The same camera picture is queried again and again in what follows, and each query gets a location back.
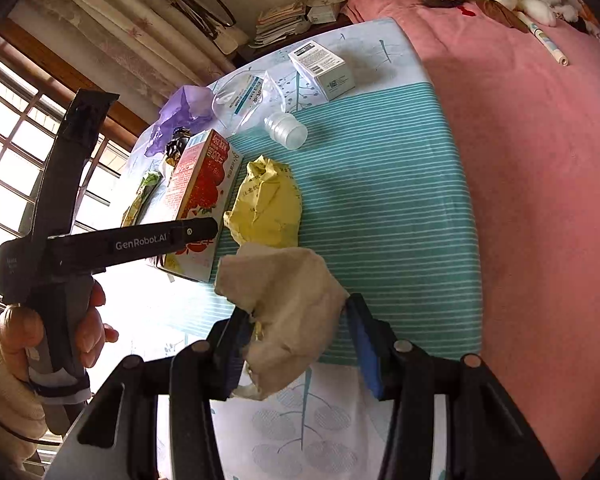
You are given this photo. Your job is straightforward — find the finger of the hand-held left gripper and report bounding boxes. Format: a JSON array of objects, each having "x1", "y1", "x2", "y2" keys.
[{"x1": 174, "y1": 216, "x2": 220, "y2": 252}]

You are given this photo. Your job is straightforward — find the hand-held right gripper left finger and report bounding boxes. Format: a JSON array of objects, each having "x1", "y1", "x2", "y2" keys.
[{"x1": 45, "y1": 307, "x2": 255, "y2": 480}]

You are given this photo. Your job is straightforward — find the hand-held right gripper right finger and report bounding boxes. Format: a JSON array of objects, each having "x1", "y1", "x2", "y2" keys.
[{"x1": 345, "y1": 294, "x2": 578, "y2": 480}]

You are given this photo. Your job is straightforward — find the pink drink carton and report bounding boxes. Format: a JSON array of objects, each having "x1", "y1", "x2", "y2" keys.
[{"x1": 156, "y1": 128, "x2": 244, "y2": 283}]

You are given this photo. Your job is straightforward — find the white paper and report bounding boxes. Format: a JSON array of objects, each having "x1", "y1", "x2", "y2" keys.
[{"x1": 214, "y1": 242, "x2": 351, "y2": 401}]

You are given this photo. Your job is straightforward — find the clear plastic bag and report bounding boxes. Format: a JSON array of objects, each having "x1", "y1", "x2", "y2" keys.
[{"x1": 211, "y1": 71, "x2": 309, "y2": 151}]

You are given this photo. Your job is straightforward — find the white cardboard box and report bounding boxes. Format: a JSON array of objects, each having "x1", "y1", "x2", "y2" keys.
[{"x1": 287, "y1": 42, "x2": 357, "y2": 102}]

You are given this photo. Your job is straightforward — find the person's left hand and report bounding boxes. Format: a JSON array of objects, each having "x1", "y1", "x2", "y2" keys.
[{"x1": 0, "y1": 280, "x2": 120, "y2": 386}]

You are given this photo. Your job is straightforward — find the green yellow snack packet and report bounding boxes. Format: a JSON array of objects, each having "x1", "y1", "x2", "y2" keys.
[{"x1": 120, "y1": 170, "x2": 163, "y2": 228}]

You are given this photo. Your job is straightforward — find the crumpled yellow paper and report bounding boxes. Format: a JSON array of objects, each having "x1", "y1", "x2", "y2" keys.
[{"x1": 223, "y1": 155, "x2": 302, "y2": 248}]

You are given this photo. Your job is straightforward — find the crumpled dark gold wrapper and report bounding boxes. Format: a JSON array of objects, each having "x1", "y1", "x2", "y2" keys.
[{"x1": 165, "y1": 127, "x2": 193, "y2": 166}]

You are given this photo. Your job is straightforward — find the grid window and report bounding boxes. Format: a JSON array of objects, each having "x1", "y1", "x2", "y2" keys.
[{"x1": 0, "y1": 20, "x2": 146, "y2": 471}]

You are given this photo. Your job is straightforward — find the purple plastic bag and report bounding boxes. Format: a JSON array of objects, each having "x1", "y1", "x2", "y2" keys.
[{"x1": 145, "y1": 85, "x2": 216, "y2": 158}]

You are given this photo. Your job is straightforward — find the leaf print tablecloth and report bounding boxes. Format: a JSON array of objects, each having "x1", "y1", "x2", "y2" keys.
[{"x1": 100, "y1": 17, "x2": 483, "y2": 480}]

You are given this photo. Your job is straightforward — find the cream floral curtain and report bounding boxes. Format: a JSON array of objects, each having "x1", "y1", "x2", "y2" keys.
[{"x1": 10, "y1": 0, "x2": 241, "y2": 111}]

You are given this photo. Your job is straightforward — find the stack of books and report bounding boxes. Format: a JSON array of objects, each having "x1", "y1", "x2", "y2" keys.
[{"x1": 250, "y1": 2, "x2": 313, "y2": 48}]

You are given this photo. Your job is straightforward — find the pink bed sheet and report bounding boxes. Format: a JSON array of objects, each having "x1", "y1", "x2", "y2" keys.
[{"x1": 342, "y1": 0, "x2": 600, "y2": 480}]

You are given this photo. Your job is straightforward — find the small white boxes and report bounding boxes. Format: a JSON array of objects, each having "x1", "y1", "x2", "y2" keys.
[{"x1": 305, "y1": 0, "x2": 353, "y2": 23}]

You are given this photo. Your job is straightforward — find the rolled white paper tube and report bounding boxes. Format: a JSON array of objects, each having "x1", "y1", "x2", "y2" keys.
[{"x1": 522, "y1": 12, "x2": 570, "y2": 67}]

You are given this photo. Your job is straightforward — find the brown fabric leaf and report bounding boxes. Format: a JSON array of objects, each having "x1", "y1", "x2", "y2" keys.
[{"x1": 475, "y1": 0, "x2": 531, "y2": 35}]

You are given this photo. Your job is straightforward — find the white plush toy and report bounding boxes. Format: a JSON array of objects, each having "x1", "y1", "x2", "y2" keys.
[{"x1": 517, "y1": 0, "x2": 581, "y2": 26}]

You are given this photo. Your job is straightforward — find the black cable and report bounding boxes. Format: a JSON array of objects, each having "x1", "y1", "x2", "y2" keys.
[{"x1": 0, "y1": 395, "x2": 63, "y2": 446}]

